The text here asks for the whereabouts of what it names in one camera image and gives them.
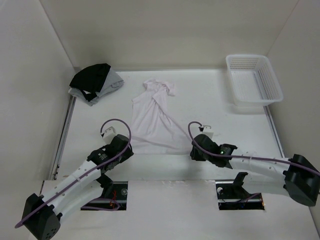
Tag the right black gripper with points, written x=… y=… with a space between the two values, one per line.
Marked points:
x=194 y=155

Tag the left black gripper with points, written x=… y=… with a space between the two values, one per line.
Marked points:
x=127 y=154

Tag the white tank top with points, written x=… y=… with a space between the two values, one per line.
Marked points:
x=154 y=131

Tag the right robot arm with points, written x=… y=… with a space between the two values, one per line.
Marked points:
x=293 y=177

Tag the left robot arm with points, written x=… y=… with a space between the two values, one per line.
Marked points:
x=43 y=214

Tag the grey folded tank top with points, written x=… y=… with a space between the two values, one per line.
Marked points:
x=112 y=83

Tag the black folded tank top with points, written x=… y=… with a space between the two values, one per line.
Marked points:
x=90 y=80

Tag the white plastic basket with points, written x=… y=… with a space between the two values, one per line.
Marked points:
x=253 y=80

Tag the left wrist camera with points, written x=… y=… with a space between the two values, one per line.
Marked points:
x=108 y=135

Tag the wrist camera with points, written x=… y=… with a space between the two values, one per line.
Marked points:
x=108 y=135
x=207 y=130

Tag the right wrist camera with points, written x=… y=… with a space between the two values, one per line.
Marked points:
x=207 y=130

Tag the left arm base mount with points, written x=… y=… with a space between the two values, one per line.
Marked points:
x=113 y=198

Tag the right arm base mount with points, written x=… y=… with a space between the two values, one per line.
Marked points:
x=231 y=196

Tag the left aluminium table rail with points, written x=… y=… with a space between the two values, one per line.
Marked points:
x=68 y=104

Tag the aluminium table rail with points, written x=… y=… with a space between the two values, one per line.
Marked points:
x=68 y=104
x=273 y=130

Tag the right aluminium table rail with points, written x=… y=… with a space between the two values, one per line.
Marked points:
x=273 y=130

